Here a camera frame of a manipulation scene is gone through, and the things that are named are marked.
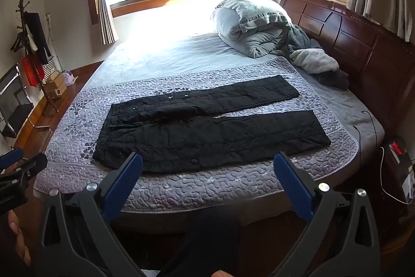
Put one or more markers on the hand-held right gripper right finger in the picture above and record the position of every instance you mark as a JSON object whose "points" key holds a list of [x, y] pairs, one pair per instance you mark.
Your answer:
{"points": [[293, 186]]}

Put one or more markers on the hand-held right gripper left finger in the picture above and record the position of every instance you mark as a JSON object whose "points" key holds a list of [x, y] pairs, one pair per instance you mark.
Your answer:
{"points": [[124, 181]]}

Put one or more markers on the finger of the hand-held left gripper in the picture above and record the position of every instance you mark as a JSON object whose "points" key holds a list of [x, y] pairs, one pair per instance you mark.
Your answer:
{"points": [[9, 157], [34, 165]]}

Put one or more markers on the black pants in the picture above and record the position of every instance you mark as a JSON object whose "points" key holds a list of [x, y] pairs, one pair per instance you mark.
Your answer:
{"points": [[194, 140]]}

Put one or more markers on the person's left hand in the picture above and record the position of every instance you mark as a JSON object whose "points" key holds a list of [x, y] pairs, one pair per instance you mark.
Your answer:
{"points": [[19, 236]]}

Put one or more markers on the black metal chair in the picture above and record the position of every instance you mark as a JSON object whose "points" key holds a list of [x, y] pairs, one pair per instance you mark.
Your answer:
{"points": [[16, 111]]}

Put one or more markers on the grey quilted bedspread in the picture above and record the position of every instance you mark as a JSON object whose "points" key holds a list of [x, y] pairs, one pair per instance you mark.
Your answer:
{"points": [[227, 187]]}

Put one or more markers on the large cardboard box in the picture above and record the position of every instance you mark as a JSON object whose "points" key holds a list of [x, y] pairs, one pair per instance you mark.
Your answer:
{"points": [[55, 90]]}

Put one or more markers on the red bag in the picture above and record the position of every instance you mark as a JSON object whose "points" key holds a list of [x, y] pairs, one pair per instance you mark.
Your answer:
{"points": [[30, 71]]}

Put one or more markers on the small cardboard box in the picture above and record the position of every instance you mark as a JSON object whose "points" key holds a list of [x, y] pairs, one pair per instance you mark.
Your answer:
{"points": [[55, 77]]}

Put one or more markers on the pale purple round lamp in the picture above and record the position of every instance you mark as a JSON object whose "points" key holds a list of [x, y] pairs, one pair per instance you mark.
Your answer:
{"points": [[68, 77]]}

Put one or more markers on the black white striped bag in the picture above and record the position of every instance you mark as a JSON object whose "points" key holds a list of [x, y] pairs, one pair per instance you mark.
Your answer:
{"points": [[50, 67]]}

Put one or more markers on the person's leg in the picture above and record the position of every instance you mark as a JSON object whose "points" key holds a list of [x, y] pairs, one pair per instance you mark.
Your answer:
{"points": [[207, 238]]}

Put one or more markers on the wooden nightstand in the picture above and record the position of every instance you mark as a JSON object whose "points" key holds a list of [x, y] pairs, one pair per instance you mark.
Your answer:
{"points": [[394, 179]]}

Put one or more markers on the black power strip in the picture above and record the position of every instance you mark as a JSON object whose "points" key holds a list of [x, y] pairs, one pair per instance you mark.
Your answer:
{"points": [[398, 152]]}

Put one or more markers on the black hanging garment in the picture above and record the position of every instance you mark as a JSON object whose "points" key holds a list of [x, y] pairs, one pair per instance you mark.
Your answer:
{"points": [[39, 37]]}

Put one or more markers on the white fleece blanket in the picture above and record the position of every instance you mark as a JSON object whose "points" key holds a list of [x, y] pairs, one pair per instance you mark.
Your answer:
{"points": [[316, 61]]}

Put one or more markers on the bed with grey sheet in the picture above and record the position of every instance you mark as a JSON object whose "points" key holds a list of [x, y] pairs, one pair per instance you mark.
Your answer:
{"points": [[162, 56]]}

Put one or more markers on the dark grey fleece blanket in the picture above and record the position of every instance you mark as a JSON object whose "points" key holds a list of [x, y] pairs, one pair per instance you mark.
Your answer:
{"points": [[298, 40]]}

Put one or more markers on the dark wooden coat rack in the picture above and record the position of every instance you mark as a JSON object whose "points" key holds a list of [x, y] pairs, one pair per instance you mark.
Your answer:
{"points": [[22, 9]]}

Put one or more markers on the wooden dresser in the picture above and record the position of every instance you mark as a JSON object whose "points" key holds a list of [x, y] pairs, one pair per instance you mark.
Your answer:
{"points": [[356, 43]]}

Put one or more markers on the folded grey duvet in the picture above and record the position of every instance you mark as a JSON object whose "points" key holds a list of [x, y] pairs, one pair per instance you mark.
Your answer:
{"points": [[246, 27]]}

